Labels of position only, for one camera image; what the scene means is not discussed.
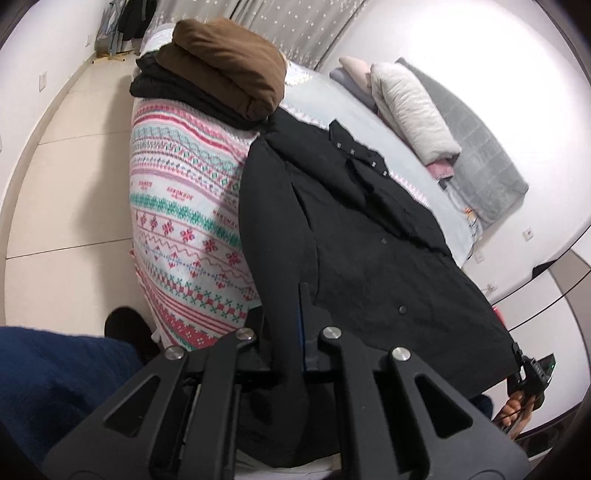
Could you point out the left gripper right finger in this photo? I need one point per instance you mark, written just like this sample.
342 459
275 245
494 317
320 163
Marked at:
394 416

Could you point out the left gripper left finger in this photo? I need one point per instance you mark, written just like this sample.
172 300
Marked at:
185 414

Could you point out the black coat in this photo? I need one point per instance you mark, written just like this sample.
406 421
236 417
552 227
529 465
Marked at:
317 208

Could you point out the hanging dark clothes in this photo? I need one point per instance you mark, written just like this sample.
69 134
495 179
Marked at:
135 18

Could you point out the right hand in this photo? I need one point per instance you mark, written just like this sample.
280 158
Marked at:
516 413

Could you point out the black slipper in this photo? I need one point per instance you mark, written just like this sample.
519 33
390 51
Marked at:
127 325

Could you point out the navy blue trousers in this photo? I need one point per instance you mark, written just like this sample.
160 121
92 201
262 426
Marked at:
49 383

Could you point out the patterned knit blanket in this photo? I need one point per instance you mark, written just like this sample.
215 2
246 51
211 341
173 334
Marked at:
196 312

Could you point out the grey quilted headboard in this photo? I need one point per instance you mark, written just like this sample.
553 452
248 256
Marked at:
485 177

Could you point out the dark pink cushion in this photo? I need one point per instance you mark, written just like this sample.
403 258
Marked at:
442 169

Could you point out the white folded duvet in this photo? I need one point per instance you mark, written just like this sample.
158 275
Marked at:
409 110

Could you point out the grey bed sheet mattress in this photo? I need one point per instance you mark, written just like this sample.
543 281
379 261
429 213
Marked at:
369 124

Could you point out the grey pillow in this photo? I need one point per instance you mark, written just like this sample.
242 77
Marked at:
340 76

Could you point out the pink pillow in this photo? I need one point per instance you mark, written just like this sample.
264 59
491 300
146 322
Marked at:
359 71

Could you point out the black folded garment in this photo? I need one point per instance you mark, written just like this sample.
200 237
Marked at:
155 82

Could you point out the brown folded coat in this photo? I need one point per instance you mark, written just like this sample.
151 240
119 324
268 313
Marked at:
237 67

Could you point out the grey dotted curtain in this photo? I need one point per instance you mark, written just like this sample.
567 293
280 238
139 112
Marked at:
306 31

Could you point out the wall socket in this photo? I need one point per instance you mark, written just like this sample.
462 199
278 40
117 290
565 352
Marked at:
528 234

